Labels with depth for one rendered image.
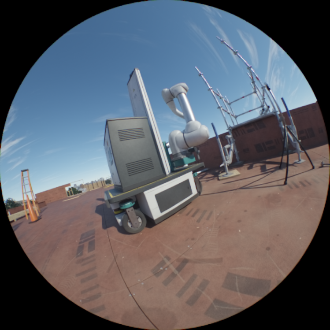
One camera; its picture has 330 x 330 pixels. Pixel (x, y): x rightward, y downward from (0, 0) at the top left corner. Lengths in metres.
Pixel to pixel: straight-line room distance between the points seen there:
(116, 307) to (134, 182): 0.70
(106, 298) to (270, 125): 2.67
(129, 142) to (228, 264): 0.85
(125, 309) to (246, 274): 0.41
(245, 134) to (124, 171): 2.19
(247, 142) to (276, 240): 2.02
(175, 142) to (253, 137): 1.74
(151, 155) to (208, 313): 0.90
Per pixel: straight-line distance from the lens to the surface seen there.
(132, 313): 0.48
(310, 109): 2.72
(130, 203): 0.70
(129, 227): 0.77
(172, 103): 1.28
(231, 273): 0.46
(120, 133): 0.76
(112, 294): 0.55
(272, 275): 0.47
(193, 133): 0.90
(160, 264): 0.54
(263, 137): 2.32
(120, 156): 0.71
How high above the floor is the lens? 0.41
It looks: level
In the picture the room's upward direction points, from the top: 17 degrees counter-clockwise
